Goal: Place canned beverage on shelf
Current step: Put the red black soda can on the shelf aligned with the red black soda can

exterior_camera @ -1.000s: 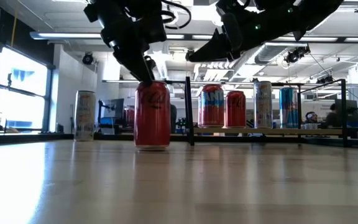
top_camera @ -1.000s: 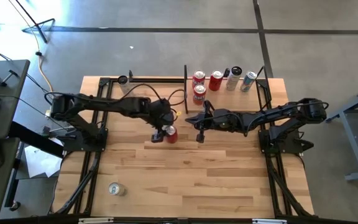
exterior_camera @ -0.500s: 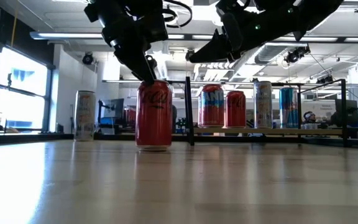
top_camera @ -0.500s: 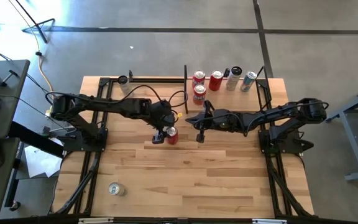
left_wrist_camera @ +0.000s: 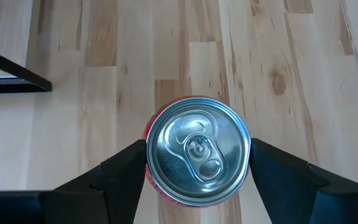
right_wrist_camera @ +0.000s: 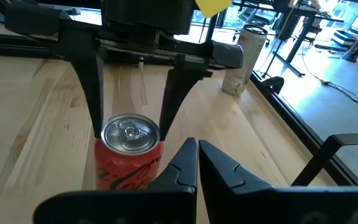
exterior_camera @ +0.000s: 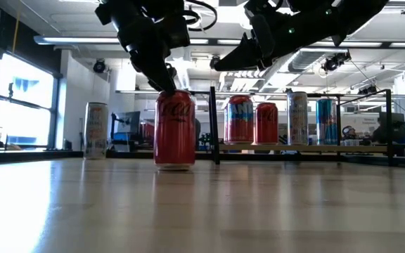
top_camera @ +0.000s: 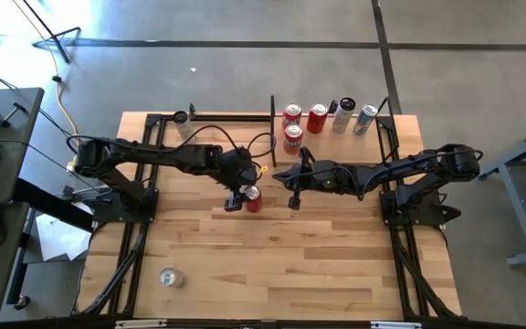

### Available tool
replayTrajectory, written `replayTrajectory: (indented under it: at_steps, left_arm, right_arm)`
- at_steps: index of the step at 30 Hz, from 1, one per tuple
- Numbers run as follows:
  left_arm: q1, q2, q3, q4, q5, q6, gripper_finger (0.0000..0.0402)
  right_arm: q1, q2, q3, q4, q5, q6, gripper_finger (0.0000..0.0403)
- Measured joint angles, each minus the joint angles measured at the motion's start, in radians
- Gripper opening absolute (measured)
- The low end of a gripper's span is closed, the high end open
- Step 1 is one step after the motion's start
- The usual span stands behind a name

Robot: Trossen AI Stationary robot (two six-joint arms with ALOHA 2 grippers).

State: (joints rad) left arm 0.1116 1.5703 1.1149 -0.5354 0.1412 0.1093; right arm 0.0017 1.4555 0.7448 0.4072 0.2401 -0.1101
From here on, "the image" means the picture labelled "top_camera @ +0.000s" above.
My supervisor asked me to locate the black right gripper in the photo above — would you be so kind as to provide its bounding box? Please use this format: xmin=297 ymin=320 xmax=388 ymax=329
xmin=271 ymin=145 xmax=335 ymax=211

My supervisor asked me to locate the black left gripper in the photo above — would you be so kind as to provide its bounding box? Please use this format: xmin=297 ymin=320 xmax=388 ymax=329
xmin=224 ymin=169 xmax=260 ymax=213

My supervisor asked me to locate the yellow cable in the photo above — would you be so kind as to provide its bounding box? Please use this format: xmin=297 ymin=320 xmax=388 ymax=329
xmin=10 ymin=0 xmax=81 ymax=171

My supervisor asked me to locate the blue and silver can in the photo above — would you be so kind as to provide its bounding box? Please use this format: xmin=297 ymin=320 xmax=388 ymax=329
xmin=352 ymin=103 xmax=379 ymax=136
xmin=158 ymin=267 xmax=185 ymax=289

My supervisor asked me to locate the black floor cable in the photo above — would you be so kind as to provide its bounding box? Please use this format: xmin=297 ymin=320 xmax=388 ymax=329
xmin=37 ymin=108 xmax=81 ymax=141

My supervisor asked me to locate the red Fanta can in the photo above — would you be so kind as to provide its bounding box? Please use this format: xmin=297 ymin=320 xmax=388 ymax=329
xmin=281 ymin=102 xmax=303 ymax=129
xmin=283 ymin=122 xmax=304 ymax=155

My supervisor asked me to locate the wooden shelf board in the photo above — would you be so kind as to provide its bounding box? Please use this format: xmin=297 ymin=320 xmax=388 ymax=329
xmin=275 ymin=116 xmax=385 ymax=165

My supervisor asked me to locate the black desk support beam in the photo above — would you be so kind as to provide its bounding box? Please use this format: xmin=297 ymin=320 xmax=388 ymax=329
xmin=14 ymin=177 xmax=95 ymax=232

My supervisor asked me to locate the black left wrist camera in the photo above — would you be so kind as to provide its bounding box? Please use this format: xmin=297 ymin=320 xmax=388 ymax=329
xmin=224 ymin=148 xmax=251 ymax=173

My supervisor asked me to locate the black aluminium table frame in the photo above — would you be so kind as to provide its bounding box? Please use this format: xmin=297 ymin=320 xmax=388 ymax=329
xmin=78 ymin=111 xmax=465 ymax=321

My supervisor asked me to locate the white paper sheet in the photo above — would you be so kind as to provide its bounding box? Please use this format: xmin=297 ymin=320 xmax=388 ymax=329
xmin=34 ymin=203 xmax=95 ymax=262

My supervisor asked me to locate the white label strip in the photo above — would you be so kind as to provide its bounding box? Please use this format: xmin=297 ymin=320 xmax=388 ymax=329
xmin=115 ymin=319 xmax=168 ymax=329
xmin=371 ymin=321 xmax=422 ymax=329

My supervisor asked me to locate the tall white can black lid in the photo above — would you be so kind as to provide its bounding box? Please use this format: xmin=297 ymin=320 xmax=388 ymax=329
xmin=172 ymin=110 xmax=198 ymax=141
xmin=330 ymin=96 xmax=358 ymax=135

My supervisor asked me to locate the dark red soda can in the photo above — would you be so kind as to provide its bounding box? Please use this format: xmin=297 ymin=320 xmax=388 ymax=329
xmin=306 ymin=102 xmax=330 ymax=135
xmin=243 ymin=185 xmax=264 ymax=214

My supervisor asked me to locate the black tripod stand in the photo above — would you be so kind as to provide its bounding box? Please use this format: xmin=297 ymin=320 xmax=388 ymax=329
xmin=19 ymin=0 xmax=83 ymax=65

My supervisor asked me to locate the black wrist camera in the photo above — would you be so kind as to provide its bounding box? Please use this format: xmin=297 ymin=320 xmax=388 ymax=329
xmin=310 ymin=159 xmax=337 ymax=184
xmin=224 ymin=148 xmax=251 ymax=173

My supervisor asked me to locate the grey metal desk frame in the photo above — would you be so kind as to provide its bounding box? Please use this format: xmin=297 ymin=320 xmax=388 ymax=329
xmin=472 ymin=119 xmax=526 ymax=268

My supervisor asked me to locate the black metal shelf frame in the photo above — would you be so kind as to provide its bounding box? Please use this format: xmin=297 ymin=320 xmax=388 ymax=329
xmin=269 ymin=94 xmax=404 ymax=168

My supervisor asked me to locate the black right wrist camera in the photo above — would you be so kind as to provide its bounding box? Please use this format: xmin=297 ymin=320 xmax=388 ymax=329
xmin=310 ymin=159 xmax=337 ymax=184

